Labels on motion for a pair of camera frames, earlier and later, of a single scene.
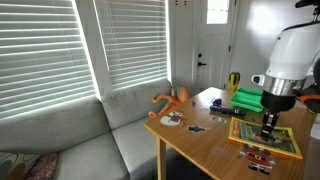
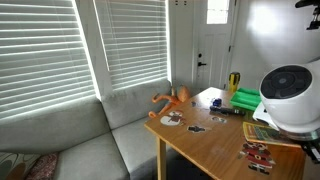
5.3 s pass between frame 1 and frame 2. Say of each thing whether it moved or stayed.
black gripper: moved
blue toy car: stayed
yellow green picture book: moved
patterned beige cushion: stayed
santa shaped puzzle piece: stayed
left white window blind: stayed
